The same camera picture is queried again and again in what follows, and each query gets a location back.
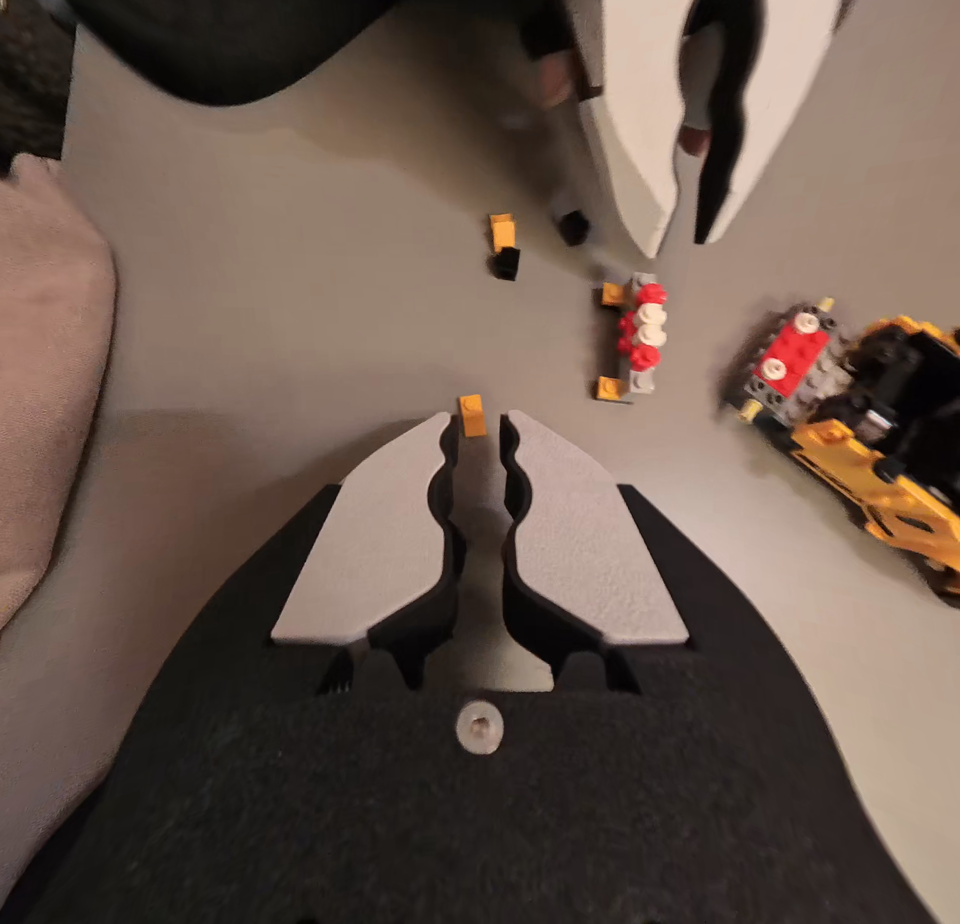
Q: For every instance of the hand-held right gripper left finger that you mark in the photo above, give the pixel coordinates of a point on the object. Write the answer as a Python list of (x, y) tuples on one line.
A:
[(360, 549)]

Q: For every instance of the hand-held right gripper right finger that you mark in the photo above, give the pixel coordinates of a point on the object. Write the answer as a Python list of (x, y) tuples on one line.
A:
[(592, 556)]

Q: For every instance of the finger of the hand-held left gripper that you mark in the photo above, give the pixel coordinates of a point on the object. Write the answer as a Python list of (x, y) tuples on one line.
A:
[(787, 38), (637, 76)]

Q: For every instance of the small black round lego stud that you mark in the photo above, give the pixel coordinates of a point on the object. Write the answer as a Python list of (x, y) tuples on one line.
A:
[(573, 227)]

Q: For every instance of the small orange lego brick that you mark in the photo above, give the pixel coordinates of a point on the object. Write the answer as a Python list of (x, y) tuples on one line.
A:
[(472, 415), (502, 232)]

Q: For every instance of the small grey lego strip assembly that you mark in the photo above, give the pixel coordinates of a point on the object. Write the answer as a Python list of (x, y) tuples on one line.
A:
[(637, 331)]

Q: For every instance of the small black lego brick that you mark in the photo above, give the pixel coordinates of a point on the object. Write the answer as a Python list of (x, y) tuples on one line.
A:
[(504, 263)]

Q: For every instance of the yellow and black lego car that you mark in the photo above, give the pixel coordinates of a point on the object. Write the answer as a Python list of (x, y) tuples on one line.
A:
[(862, 414)]

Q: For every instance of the person's left hand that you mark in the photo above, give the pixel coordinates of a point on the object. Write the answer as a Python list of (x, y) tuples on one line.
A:
[(556, 80)]

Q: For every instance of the person's pinkish beige garment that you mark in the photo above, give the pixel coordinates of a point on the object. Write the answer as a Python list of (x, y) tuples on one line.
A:
[(45, 376)]

